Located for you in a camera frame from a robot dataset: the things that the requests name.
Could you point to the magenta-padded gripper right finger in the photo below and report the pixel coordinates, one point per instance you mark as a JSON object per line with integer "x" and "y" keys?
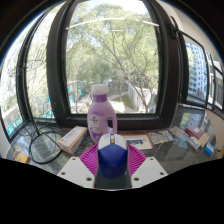
{"x": 148, "y": 170}

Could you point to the yellow and purple box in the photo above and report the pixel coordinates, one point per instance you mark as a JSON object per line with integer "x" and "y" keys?
{"x": 21, "y": 156}

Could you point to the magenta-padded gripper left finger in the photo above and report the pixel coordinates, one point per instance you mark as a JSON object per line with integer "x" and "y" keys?
{"x": 76, "y": 171}

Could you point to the printed leaflet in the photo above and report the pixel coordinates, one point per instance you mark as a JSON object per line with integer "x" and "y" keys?
{"x": 160, "y": 137}

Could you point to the white box with red stripe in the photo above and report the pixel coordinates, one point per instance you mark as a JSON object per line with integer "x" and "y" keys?
{"x": 194, "y": 143}

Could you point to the red book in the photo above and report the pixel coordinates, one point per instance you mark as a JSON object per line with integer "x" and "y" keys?
{"x": 194, "y": 131}

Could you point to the white framed picture card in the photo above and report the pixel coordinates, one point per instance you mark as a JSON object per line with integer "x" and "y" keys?
{"x": 140, "y": 141}

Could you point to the blue and white box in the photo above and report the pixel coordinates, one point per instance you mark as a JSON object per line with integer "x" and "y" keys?
{"x": 209, "y": 148}

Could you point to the blue and white computer mouse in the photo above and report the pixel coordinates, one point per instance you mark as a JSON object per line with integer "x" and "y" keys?
{"x": 112, "y": 160}

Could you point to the purple detergent bottle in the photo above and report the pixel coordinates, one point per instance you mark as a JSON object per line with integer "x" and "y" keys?
{"x": 100, "y": 116}

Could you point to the white and orange carton box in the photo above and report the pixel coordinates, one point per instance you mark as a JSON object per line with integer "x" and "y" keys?
{"x": 71, "y": 139}

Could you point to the light blue and orange booklet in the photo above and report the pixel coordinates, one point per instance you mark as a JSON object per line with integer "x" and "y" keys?
{"x": 180, "y": 133}

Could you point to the cream book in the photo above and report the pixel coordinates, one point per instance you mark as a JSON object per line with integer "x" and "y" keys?
{"x": 204, "y": 139}

